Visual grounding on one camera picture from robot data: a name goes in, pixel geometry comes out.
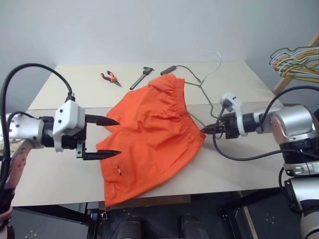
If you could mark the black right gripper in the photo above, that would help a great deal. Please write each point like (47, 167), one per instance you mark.
(230, 124)

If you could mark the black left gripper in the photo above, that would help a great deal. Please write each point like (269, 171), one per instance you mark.
(71, 142)

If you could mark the orange shorts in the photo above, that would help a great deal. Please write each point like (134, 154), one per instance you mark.
(154, 129)

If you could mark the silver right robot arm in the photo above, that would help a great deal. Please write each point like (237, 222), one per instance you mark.
(294, 119)

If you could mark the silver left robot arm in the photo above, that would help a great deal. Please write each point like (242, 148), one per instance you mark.
(25, 129)

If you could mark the wooden hanger rack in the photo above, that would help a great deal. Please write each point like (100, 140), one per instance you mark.
(281, 84)

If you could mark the black caliper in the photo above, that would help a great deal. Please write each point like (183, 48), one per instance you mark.
(138, 81)

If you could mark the brown panel under table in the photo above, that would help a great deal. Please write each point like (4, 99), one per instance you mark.
(162, 200)

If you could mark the dark rounded shape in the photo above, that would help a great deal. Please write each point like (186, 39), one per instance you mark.
(133, 226)
(189, 225)

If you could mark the wooden stick under table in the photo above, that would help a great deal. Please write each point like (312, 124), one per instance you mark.
(250, 222)

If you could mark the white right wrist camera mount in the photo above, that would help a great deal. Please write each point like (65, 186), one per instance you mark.
(233, 99)

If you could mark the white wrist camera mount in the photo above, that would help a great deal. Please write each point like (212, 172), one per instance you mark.
(67, 117)
(233, 99)

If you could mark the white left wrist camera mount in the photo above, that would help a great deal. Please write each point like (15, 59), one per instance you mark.
(67, 117)

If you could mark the black table frame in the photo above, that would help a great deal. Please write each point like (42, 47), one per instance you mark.
(62, 214)

